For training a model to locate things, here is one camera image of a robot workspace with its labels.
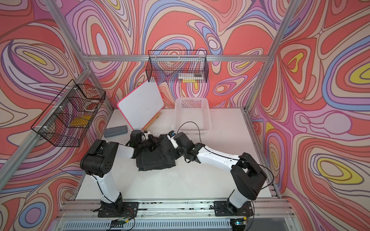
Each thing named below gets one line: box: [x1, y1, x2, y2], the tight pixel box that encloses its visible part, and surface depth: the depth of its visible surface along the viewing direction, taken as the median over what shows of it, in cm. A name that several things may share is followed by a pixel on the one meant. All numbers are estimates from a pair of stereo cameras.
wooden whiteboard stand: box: [142, 111, 162, 132], surface depth 109 cm
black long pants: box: [135, 134, 182, 172], surface depth 88 cm
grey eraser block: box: [103, 125, 129, 139], surface depth 104 cm
